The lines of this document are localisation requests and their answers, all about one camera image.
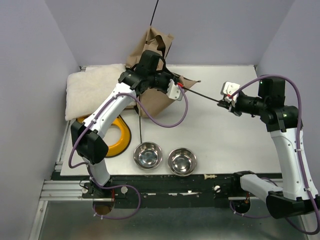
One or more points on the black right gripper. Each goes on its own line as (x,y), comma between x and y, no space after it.
(235,110)

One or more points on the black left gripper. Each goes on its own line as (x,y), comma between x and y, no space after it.
(168,77)

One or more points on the black tent pole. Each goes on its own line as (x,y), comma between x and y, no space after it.
(200,94)
(139,119)

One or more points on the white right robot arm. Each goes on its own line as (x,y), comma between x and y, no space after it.
(298,194)

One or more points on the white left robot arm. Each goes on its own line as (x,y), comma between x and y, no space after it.
(122,95)

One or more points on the right steel pet bowl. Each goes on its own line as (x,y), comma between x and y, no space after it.
(182,162)

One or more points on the steel pet bowl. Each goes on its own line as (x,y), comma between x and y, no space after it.
(147,155)
(182,162)

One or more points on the white fluffy pet cushion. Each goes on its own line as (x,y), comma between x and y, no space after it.
(87,90)

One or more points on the left steel pet bowl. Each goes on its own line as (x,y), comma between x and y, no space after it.
(147,155)

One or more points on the white chess piece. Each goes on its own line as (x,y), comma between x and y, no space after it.
(209,176)

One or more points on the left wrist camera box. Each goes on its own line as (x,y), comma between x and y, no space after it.
(174,92)

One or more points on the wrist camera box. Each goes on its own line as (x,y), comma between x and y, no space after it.
(174,92)
(228,89)

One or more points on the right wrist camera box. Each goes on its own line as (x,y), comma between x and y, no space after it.
(228,89)

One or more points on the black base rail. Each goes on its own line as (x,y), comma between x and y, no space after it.
(132,200)

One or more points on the aluminium extrusion rail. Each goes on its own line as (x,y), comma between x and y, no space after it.
(65,191)

